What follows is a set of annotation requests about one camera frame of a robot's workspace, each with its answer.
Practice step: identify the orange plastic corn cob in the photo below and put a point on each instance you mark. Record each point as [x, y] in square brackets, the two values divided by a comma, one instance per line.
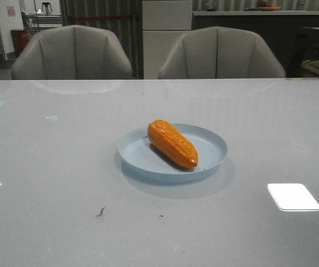
[170, 141]

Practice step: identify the light blue round plate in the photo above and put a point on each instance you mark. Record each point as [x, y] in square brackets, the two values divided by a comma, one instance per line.
[150, 164]

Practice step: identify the right beige upholstered chair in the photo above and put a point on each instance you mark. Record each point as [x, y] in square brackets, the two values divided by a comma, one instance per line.
[220, 52]

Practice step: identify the beige upholstered chair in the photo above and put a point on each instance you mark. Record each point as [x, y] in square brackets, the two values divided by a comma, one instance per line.
[73, 53]
[220, 52]

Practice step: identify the white cabinet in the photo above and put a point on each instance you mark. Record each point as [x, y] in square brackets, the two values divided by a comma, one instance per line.
[163, 22]

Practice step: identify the left beige upholstered chair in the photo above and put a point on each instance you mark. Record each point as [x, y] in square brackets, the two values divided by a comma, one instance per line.
[73, 53]

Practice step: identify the red barrier belt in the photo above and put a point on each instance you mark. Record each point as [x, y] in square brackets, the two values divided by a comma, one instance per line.
[102, 18]

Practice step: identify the fruit bowl on counter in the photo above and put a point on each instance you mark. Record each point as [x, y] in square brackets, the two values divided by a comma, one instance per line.
[266, 6]

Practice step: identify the dark counter with light top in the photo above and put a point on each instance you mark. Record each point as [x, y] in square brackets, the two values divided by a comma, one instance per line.
[293, 36]

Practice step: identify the red bin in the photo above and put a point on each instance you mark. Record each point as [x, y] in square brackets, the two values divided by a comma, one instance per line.
[19, 39]

